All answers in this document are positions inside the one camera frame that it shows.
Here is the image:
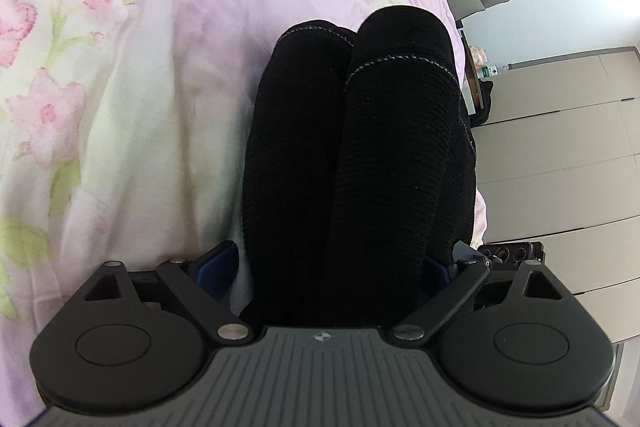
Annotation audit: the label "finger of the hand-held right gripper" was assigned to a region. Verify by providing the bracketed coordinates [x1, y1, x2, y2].
[450, 241, 482, 264]

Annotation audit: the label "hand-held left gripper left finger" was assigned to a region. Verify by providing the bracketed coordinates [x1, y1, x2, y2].
[83, 242, 252, 343]

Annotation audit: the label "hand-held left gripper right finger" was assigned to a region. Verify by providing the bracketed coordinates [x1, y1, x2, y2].
[393, 257, 577, 342]

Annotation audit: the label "black pants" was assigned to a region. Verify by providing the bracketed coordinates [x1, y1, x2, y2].
[239, 5, 477, 327]

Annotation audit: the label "dark wooden nightstand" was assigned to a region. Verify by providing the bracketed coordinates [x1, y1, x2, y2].
[457, 25, 497, 126]

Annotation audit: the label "pink floral bed sheet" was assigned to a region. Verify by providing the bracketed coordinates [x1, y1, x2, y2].
[0, 0, 488, 418]

